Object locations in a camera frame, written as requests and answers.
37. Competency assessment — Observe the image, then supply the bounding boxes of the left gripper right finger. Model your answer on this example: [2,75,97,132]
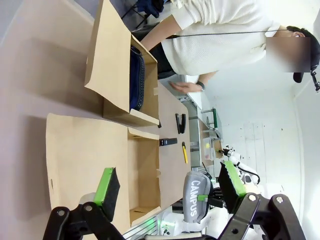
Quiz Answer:
[218,160,307,240]

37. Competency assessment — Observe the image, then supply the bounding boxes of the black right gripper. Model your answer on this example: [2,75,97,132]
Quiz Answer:
[197,186,227,209]

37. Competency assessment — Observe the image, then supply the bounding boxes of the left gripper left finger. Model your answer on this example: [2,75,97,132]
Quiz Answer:
[42,166,126,240]

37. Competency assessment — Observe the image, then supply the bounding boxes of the grey Campus pencil case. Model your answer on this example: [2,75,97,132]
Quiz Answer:
[183,171,212,224]

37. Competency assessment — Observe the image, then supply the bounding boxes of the person's left forearm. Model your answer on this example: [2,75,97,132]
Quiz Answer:
[201,71,220,88]

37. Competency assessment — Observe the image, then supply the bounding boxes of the person's right forearm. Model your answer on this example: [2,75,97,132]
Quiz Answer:
[143,14,181,52]

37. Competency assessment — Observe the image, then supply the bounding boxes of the large open cardboard box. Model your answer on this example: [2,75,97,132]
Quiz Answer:
[45,112,162,228]

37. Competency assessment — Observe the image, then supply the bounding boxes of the small black rectangular box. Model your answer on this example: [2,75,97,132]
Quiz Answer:
[159,137,178,147]

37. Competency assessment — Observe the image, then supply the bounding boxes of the cardboard box with navy bag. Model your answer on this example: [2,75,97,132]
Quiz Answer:
[84,0,161,128]

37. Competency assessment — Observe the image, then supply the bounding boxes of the person's left hand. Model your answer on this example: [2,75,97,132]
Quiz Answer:
[169,81,199,94]

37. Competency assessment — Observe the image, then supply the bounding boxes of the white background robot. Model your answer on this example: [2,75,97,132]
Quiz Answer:
[223,144,261,186]

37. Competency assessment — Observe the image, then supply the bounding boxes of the yellow utility knife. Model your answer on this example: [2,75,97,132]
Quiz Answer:
[181,141,188,165]

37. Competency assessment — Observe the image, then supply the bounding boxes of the grey metal workbench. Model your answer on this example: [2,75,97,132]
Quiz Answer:
[179,97,223,173]

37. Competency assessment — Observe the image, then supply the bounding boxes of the green framed metal cart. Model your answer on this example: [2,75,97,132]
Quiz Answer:
[201,107,223,141]

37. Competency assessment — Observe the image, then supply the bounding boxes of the black stapler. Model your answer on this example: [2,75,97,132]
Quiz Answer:
[175,113,187,135]

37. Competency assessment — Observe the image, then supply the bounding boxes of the navy blue zipper bag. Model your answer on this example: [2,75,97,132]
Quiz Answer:
[129,46,146,112]

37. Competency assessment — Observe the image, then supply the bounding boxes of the black head-mounted device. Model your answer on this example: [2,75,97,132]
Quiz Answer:
[309,68,320,95]

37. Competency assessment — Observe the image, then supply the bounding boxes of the person in white sweater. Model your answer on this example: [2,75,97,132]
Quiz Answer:
[131,0,314,84]

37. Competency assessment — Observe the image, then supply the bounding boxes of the black folding chair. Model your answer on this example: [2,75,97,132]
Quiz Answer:
[121,0,166,30]

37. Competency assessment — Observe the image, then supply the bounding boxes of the aluminium profile table frame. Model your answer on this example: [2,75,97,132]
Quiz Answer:
[123,206,162,240]

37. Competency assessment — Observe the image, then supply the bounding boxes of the thin black neck cord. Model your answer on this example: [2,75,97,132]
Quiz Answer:
[166,29,288,40]

